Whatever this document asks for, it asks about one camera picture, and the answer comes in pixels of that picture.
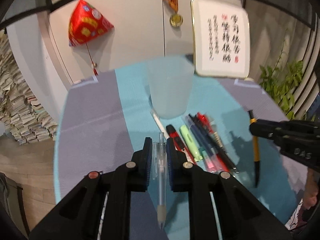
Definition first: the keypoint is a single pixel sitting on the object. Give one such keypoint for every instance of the stack of newspapers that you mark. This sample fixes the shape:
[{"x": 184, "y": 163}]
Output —
[{"x": 22, "y": 114}]

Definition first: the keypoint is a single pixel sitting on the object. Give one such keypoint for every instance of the framed calligraphy board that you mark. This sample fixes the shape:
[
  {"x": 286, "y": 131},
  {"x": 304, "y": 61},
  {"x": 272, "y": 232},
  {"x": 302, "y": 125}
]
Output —
[{"x": 221, "y": 39}]

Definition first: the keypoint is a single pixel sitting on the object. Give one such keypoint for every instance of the translucent plastic cup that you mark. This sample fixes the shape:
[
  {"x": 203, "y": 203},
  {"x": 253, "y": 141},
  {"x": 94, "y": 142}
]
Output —
[{"x": 170, "y": 81}]

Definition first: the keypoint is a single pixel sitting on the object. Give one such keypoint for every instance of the light green highlighter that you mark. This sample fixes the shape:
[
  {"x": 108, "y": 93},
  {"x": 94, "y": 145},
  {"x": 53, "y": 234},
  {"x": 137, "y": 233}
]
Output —
[{"x": 190, "y": 143}]

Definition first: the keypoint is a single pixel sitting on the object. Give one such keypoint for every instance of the white slim pen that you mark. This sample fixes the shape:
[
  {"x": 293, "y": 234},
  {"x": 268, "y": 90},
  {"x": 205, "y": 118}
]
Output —
[{"x": 159, "y": 124}]

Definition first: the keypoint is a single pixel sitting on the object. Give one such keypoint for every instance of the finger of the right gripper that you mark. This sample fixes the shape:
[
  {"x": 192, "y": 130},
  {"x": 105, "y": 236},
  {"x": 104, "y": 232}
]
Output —
[{"x": 263, "y": 128}]

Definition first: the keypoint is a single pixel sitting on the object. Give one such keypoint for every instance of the yellow black pen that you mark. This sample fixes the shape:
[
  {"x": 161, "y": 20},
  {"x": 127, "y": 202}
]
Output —
[{"x": 256, "y": 159}]

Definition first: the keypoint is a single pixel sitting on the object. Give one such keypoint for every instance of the red zongzi hanging ornament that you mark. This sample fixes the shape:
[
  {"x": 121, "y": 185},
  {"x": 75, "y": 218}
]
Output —
[{"x": 85, "y": 24}]

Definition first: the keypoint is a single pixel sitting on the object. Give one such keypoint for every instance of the clear gel pen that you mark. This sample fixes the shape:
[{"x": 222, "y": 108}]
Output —
[{"x": 159, "y": 165}]

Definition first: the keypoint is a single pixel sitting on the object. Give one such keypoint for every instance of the red pen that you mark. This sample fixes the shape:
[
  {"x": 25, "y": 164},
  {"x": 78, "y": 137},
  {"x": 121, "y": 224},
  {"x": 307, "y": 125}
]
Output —
[{"x": 221, "y": 154}]

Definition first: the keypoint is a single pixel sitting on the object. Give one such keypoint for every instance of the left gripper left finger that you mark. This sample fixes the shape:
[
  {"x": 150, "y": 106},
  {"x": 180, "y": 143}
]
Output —
[{"x": 135, "y": 174}]

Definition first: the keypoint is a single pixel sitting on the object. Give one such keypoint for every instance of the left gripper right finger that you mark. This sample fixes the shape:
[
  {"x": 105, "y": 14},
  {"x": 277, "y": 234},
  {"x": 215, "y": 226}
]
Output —
[{"x": 183, "y": 175}]

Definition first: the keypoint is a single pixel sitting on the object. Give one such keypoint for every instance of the green potted plant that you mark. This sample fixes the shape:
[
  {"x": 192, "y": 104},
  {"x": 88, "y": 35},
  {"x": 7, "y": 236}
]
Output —
[{"x": 282, "y": 79}]

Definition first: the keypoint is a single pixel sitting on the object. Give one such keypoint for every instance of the gold medal with ribbon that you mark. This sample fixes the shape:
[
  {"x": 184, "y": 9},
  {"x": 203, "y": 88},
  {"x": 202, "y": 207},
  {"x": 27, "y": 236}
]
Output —
[{"x": 176, "y": 20}]

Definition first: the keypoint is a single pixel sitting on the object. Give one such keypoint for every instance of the dark grey chair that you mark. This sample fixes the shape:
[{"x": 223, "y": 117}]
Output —
[{"x": 14, "y": 223}]

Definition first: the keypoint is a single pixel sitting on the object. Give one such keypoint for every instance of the dark blue pen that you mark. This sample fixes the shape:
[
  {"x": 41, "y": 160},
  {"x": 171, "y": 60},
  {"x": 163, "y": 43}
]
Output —
[{"x": 208, "y": 156}]

